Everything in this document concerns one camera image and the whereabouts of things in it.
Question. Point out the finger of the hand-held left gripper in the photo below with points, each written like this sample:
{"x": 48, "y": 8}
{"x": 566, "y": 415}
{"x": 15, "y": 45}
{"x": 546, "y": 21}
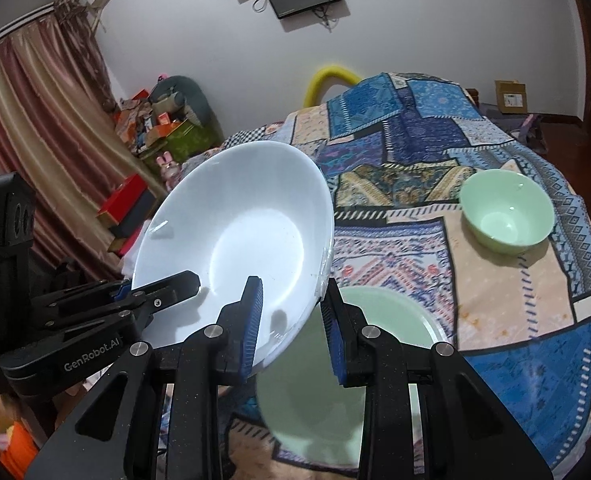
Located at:
{"x": 170, "y": 292}
{"x": 95, "y": 295}

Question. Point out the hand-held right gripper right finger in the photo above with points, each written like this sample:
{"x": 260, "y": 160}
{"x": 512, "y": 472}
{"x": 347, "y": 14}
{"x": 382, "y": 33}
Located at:
{"x": 334, "y": 340}

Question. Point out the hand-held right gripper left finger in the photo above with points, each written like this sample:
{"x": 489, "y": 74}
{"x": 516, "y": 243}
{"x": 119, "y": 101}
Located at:
{"x": 252, "y": 330}

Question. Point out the mint green plate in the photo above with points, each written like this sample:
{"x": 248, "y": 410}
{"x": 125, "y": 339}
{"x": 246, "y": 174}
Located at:
{"x": 300, "y": 410}

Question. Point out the white bowl with black spots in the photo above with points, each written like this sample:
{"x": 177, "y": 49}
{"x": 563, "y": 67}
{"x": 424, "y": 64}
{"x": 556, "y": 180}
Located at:
{"x": 235, "y": 220}

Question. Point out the white cloth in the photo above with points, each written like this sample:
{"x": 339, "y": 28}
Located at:
{"x": 135, "y": 257}

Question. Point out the flat red box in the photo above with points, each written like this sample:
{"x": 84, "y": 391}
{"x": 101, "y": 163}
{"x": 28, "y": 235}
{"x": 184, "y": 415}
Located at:
{"x": 123, "y": 245}

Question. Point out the dark blue box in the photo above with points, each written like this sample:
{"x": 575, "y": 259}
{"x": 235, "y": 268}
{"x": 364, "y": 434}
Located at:
{"x": 138, "y": 215}

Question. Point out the pink bunny toy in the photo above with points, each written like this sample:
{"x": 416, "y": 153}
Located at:
{"x": 168, "y": 167}

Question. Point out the patchwork printed blanket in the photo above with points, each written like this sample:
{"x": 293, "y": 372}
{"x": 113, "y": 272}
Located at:
{"x": 475, "y": 310}

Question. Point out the green box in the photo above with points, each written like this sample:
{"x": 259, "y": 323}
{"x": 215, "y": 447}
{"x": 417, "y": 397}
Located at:
{"x": 193, "y": 142}

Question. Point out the striped brown curtain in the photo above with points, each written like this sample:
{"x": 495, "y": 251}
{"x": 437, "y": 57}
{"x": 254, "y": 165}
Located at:
{"x": 35, "y": 110}

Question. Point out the pile of small boxes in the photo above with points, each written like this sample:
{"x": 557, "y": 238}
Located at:
{"x": 143, "y": 122}

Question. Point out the grey plush toy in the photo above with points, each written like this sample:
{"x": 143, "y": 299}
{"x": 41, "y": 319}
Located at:
{"x": 190, "y": 95}

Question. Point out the small mint green bowl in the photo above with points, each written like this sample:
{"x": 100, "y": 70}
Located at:
{"x": 505, "y": 210}

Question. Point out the yellow foam tube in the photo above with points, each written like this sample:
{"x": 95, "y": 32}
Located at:
{"x": 325, "y": 70}

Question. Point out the purple cloth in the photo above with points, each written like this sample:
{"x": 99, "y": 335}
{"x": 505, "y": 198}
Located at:
{"x": 530, "y": 125}

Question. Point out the cardboard box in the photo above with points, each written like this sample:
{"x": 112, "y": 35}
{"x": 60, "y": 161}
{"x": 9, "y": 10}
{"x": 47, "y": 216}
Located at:
{"x": 512, "y": 97}

